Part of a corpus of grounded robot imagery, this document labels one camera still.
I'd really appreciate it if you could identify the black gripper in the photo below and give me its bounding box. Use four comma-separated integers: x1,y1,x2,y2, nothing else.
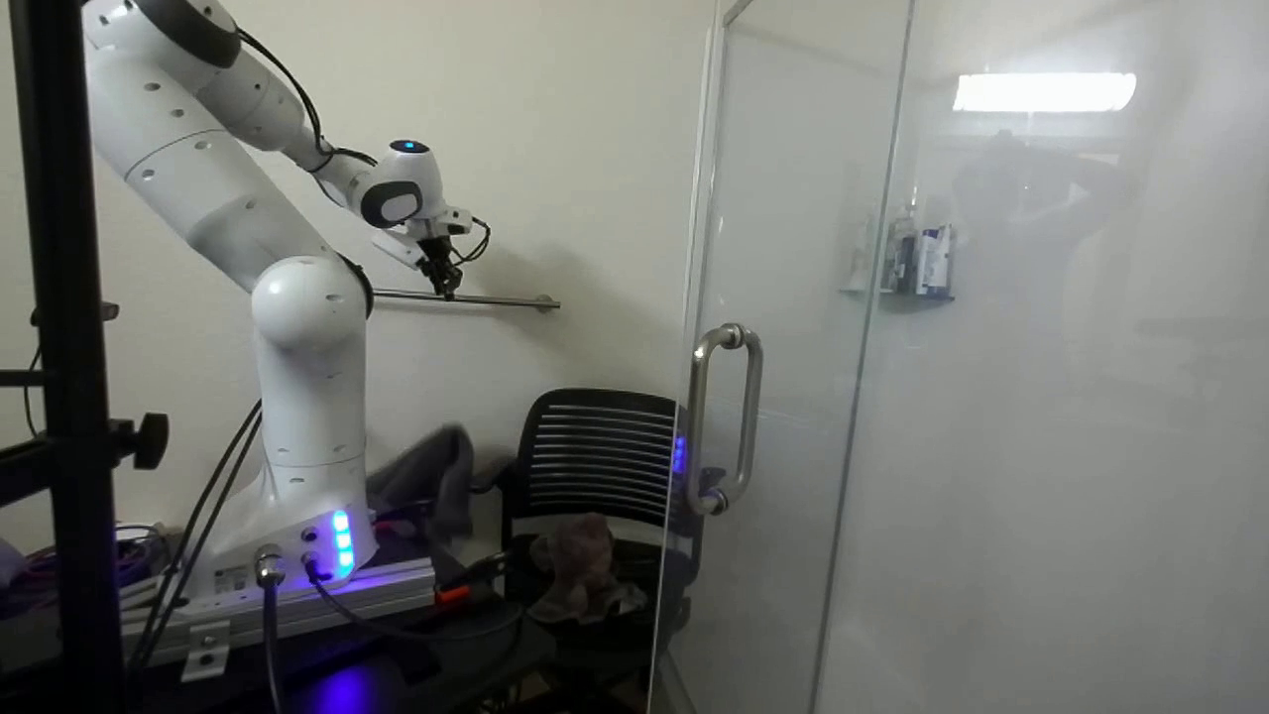
421,239,465,296

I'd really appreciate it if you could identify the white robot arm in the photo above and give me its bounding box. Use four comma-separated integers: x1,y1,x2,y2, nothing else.
84,0,470,596

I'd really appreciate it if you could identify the black mesh office chair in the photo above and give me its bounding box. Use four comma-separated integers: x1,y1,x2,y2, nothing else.
496,389,700,698

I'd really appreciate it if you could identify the chrome towel bar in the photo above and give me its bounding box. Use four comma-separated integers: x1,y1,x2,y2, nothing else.
373,291,559,312

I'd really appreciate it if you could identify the orange black clamp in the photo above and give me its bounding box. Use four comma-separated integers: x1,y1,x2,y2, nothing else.
433,555,502,612

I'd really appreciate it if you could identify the black stand knob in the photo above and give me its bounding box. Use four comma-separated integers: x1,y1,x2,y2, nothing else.
106,413,171,471

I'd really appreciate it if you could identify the brown grey towel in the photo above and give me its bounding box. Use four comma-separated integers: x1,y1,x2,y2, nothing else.
525,513,646,628

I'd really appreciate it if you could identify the black work table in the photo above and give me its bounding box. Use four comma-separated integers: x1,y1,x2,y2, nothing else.
0,550,553,714

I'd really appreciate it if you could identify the blue toiletry container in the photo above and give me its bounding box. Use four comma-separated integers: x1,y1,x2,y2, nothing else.
884,218,956,302

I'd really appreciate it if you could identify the glass shower door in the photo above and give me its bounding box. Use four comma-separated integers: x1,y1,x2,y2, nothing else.
650,0,1269,714

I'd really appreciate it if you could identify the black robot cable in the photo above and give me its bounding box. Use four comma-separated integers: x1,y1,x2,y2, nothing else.
235,25,379,176

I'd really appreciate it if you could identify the chrome door handle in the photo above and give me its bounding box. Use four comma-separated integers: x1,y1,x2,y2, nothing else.
681,321,763,514

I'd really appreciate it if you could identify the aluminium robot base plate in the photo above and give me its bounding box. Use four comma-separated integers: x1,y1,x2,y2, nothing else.
122,561,434,682

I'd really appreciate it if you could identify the black metal stand post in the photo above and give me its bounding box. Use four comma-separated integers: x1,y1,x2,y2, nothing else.
5,0,126,714

